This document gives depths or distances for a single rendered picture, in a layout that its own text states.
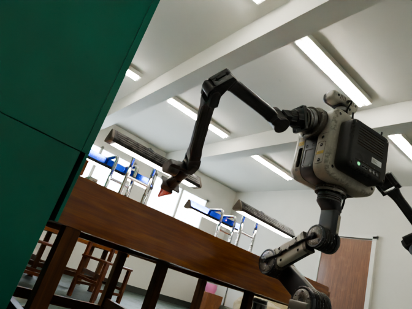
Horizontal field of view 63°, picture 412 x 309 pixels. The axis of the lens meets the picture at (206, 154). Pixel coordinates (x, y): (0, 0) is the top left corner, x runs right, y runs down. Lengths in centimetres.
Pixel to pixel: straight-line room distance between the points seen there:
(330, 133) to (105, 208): 102
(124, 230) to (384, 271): 526
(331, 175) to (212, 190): 705
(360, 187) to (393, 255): 463
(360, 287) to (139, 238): 519
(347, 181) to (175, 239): 81
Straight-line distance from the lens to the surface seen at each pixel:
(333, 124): 164
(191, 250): 163
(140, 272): 761
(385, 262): 630
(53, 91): 135
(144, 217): 148
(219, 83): 132
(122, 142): 177
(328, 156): 157
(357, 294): 635
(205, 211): 277
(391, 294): 617
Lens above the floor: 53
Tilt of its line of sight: 20 degrees up
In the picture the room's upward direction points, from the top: 18 degrees clockwise
